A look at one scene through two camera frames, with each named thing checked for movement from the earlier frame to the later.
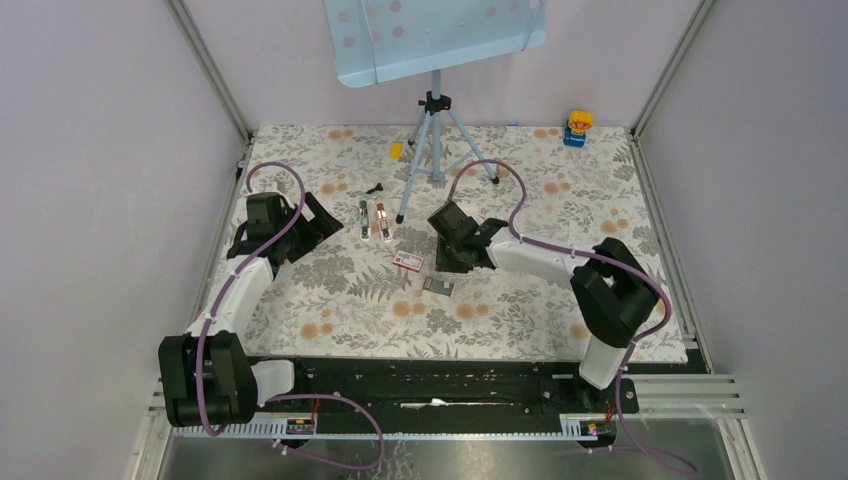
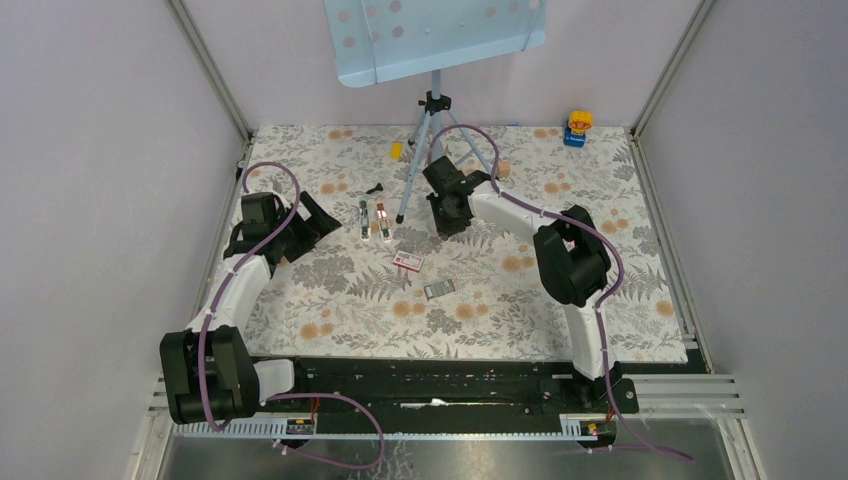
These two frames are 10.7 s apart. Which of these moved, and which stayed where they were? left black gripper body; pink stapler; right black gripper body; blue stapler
Moved: right black gripper body
Stayed: left black gripper body; blue stapler; pink stapler
